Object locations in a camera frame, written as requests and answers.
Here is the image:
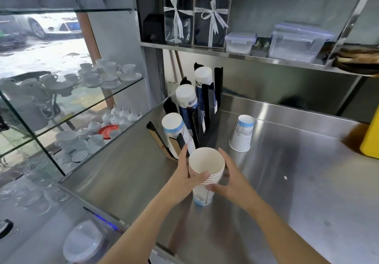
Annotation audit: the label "person's right hand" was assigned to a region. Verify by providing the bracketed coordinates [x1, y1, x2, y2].
[205, 148, 261, 211]

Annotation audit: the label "person's left hand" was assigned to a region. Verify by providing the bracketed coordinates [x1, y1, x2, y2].
[167, 146, 211, 206]

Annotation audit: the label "stack of white paper cups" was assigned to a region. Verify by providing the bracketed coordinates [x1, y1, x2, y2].
[189, 147, 226, 207]

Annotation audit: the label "person's right forearm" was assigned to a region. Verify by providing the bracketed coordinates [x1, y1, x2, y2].
[246, 197, 327, 264]

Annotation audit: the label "person's left forearm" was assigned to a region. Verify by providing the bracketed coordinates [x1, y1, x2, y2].
[98, 194, 191, 264]

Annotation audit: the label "brown cardboard cup sleeves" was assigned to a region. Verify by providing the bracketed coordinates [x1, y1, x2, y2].
[148, 124, 180, 160]

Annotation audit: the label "upturned blue print paper cup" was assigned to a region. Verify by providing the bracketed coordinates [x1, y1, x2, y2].
[229, 115, 255, 153]

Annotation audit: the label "short paper cup column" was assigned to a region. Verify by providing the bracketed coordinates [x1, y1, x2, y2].
[161, 113, 196, 158]

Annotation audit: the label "wide paper cup column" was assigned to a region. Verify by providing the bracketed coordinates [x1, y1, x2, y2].
[175, 84, 205, 143]

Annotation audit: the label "black cup holder rack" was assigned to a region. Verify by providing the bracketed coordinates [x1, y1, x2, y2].
[146, 62, 223, 161]

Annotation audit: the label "tall paper cup column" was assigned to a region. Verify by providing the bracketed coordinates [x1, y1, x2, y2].
[194, 66, 218, 117]

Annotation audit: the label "red saucer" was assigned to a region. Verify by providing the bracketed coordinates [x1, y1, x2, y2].
[98, 125, 121, 140]

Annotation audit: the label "group of white teapots and cups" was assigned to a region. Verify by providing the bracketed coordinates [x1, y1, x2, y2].
[54, 106, 143, 164]

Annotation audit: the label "small clear plastic container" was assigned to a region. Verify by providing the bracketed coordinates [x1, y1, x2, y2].
[224, 32, 257, 55]

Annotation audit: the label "group of white cups and saucers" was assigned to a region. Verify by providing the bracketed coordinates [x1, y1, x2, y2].
[38, 59, 143, 96]

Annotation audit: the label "glass display cabinet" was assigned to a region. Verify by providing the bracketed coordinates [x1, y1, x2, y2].
[0, 7, 148, 223]

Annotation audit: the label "black box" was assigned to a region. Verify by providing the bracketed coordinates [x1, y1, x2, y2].
[142, 14, 165, 44]

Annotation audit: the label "clear ribboned gift box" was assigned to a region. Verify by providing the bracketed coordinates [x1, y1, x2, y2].
[194, 0, 232, 49]
[164, 0, 195, 45]

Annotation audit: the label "large clear plastic container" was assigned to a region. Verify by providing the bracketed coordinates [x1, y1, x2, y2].
[269, 21, 335, 64]

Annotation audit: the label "yellow container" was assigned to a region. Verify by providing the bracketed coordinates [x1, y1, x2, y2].
[359, 104, 379, 160]

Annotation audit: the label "clear glassware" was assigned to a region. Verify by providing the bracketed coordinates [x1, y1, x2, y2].
[0, 159, 70, 215]

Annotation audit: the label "stack of wooden plates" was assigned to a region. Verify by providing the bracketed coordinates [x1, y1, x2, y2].
[332, 45, 379, 76]

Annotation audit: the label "white porcelain jugs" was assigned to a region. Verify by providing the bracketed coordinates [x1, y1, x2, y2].
[0, 77, 50, 132]

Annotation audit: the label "white car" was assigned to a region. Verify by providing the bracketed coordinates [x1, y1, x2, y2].
[14, 14, 83, 40]

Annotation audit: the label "stainless steel wall shelf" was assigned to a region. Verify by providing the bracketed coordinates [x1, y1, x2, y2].
[134, 0, 379, 78]

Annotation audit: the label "black handle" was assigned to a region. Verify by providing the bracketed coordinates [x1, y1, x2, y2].
[0, 219, 14, 239]

